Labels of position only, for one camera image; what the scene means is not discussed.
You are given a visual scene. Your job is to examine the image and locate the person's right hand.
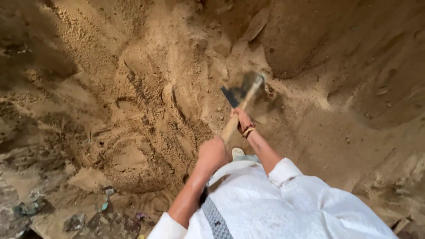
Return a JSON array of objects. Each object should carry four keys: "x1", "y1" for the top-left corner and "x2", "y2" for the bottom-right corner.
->
[{"x1": 231, "y1": 107, "x2": 255, "y2": 134}]

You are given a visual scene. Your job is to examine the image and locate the person's left hand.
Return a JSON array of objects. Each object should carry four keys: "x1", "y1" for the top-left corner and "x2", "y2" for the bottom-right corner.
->
[{"x1": 198, "y1": 135, "x2": 232, "y2": 172}]

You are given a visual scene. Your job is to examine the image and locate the wooden-handled hoe with metal blade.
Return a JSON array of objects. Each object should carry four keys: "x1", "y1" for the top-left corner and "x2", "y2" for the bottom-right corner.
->
[{"x1": 220, "y1": 72, "x2": 265, "y2": 143}]

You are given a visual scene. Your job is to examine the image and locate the heap of brown sand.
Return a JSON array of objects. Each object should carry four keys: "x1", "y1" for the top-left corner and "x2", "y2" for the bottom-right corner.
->
[{"x1": 0, "y1": 0, "x2": 425, "y2": 239}]

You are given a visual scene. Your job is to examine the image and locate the person's white garment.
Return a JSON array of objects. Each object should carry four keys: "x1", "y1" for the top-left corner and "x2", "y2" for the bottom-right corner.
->
[{"x1": 147, "y1": 157, "x2": 399, "y2": 239}]

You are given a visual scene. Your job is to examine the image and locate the scattered plastic litter scraps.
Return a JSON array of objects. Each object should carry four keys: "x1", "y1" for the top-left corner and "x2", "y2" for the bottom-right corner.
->
[{"x1": 13, "y1": 186, "x2": 148, "y2": 239}]

